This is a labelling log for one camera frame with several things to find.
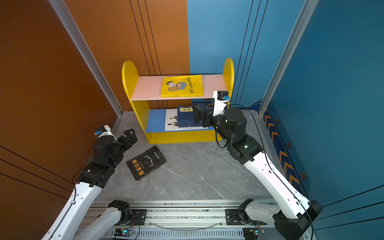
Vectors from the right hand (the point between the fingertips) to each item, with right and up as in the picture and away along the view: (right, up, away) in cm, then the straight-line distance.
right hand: (200, 105), depth 61 cm
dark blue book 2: (-7, -7, +26) cm, 28 cm away
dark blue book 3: (-9, -1, +31) cm, 32 cm away
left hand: (-35, -12, +11) cm, 38 cm away
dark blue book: (-7, -9, +28) cm, 30 cm away
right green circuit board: (+24, -60, +8) cm, 65 cm away
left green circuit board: (-37, -60, +10) cm, 71 cm away
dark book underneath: (-33, -32, +30) cm, 55 cm away
